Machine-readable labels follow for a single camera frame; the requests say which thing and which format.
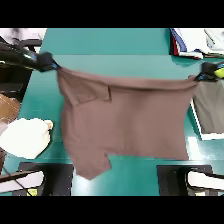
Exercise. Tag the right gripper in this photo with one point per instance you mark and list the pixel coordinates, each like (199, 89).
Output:
(207, 70)

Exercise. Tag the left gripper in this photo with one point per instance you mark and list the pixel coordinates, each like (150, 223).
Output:
(45, 62)

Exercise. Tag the brown T-shirt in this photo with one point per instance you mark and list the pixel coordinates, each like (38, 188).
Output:
(133, 116)

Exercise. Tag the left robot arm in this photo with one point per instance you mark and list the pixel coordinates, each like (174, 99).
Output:
(16, 55)

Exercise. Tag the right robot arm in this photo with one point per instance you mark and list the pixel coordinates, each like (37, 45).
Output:
(204, 180)

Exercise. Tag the heap of clothes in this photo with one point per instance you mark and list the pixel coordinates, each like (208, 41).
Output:
(196, 40)

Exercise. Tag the grey-brown garment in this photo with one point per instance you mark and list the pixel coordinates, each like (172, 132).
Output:
(211, 106)

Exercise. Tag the white garment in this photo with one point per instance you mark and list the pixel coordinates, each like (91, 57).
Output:
(25, 137)

